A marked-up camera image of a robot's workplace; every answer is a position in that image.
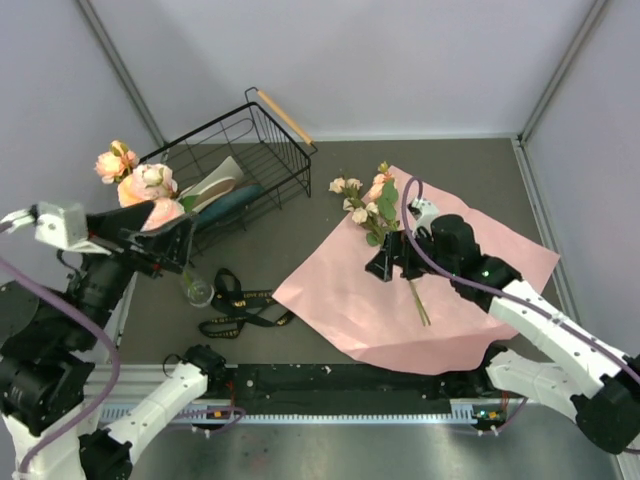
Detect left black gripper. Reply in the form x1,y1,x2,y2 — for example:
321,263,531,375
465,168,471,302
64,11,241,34
65,197,201,345

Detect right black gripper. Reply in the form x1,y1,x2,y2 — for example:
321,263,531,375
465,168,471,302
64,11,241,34
366,225,458,281

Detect small pink rose sprig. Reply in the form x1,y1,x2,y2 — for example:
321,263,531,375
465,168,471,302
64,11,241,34
328,177,394,247

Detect eucalyptus pink flower sprig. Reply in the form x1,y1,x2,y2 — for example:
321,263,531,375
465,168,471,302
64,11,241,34
369,161,431,326

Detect pale pink peony stem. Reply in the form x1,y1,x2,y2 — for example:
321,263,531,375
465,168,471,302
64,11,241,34
140,163,191,279

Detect pink wrapping paper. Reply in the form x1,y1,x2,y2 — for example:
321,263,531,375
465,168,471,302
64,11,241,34
274,183,559,375

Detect peach rose flower stem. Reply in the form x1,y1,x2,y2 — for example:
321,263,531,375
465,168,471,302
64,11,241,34
94,140,148,207

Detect black ribbon gold lettering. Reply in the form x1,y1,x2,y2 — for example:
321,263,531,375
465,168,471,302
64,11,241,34
198,268,296,340

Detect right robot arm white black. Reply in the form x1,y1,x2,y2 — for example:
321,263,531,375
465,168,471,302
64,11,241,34
365,214,639,455

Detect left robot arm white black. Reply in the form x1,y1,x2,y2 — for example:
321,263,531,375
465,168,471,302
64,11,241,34
1,201,227,479

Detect clear glass vase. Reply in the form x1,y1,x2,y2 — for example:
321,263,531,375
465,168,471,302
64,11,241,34
184,277,214,308

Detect cream plate in basket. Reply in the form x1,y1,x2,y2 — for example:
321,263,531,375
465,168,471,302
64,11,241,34
191,177,236,213

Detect dark teal plate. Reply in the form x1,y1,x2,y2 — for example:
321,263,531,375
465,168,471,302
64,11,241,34
194,183,264,231

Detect white plate in basket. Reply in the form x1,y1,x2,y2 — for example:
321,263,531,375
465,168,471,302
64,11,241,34
180,156,244,197

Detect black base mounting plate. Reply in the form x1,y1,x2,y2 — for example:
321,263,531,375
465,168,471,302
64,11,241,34
227,364,491,399

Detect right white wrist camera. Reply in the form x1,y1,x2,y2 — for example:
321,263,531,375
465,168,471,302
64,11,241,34
408,198,440,233

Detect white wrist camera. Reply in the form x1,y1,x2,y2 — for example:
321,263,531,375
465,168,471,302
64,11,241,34
408,198,440,233
1,202,111,255

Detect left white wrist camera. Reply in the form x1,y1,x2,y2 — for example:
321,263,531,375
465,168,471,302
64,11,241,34
1,202,111,255

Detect black wire basket wooden handles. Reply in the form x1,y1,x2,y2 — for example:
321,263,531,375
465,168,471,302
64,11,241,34
142,87,318,254

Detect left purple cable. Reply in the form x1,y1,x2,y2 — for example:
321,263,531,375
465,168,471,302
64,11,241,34
0,222,249,474

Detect purple cable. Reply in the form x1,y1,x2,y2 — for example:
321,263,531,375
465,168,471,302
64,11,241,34
401,175,640,456
0,222,249,474

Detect grey slotted cable duct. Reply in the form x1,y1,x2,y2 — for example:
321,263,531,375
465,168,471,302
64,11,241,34
99,399,507,426

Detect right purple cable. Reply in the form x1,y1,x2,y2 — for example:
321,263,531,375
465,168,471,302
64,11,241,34
401,175,640,456

